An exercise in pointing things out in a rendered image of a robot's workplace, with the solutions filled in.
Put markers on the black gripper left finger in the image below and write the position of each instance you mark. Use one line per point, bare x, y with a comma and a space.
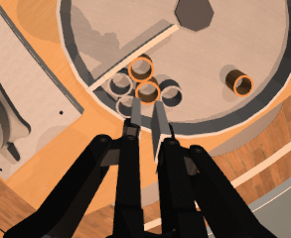
61, 212

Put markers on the bronze bushing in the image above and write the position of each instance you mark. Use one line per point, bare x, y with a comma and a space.
148, 99
144, 76
246, 85

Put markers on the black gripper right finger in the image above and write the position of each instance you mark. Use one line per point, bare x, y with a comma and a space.
189, 175

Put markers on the grey metal bushing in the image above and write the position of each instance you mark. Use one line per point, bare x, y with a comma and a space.
175, 101
120, 91
123, 110

